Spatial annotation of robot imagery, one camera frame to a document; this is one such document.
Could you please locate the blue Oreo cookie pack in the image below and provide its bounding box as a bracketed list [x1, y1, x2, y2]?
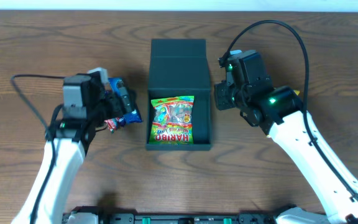
[108, 78, 142, 124]

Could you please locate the green Haribo gummy bag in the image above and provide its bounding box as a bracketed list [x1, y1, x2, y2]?
[149, 96, 195, 145]

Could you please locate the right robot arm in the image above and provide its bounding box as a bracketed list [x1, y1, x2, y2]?
[214, 50, 358, 223]

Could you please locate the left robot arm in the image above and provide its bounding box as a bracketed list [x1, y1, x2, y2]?
[11, 67, 135, 223]

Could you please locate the purple red candy bar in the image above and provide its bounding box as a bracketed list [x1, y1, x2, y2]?
[115, 117, 126, 127]

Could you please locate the green red snack bar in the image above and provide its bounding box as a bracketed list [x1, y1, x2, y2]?
[104, 118, 119, 133]

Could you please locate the dark green gift box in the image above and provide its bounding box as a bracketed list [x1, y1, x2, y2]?
[145, 39, 213, 151]

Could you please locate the black right camera cable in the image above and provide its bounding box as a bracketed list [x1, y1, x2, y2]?
[218, 19, 358, 218]

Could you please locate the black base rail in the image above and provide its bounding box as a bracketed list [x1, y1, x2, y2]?
[62, 205, 329, 224]

